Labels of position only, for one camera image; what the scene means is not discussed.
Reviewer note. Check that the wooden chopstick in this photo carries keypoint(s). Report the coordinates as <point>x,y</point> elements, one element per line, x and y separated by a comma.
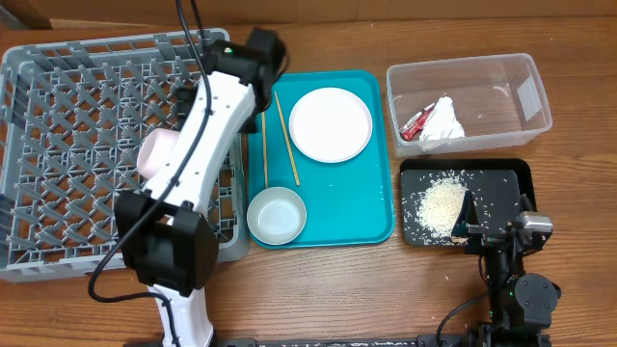
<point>264,149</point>
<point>287,141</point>

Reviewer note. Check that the right wooden chopstick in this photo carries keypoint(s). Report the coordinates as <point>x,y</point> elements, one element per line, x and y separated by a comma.
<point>287,141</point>

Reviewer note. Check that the clear plastic waste bin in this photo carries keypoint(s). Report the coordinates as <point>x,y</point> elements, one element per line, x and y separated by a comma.
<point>500,100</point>

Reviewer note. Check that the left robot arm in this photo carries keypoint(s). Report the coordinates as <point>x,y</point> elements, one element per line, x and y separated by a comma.
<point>164,235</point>

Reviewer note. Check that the grey plastic dish rack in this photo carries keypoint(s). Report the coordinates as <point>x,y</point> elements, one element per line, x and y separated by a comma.
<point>73,117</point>

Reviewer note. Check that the teal plastic tray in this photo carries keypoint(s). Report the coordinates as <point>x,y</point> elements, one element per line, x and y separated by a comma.
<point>348,203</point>

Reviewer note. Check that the red snack wrapper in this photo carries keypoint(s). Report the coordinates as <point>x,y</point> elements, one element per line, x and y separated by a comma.
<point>416,123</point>

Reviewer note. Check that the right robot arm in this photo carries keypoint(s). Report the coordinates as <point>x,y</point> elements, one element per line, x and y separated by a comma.
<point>521,304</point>

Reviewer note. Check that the grey shallow bowl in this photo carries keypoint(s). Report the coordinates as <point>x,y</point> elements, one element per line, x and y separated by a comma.
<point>276,216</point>

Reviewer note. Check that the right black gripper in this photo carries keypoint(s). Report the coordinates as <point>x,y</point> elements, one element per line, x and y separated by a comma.
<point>483,237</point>

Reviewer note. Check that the white tissue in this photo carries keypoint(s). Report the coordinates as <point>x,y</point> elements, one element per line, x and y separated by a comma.
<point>442,122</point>

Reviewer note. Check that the pile of rice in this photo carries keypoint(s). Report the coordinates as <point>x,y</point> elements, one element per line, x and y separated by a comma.
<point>431,201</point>

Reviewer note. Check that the left wooden chopstick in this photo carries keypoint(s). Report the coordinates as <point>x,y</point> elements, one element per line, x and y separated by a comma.
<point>264,149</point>

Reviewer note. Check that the large white plate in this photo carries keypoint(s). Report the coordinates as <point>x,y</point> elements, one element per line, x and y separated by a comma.
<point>330,125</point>

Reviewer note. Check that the black food waste tray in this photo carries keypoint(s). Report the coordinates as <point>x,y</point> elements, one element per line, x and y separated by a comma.
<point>521,170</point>

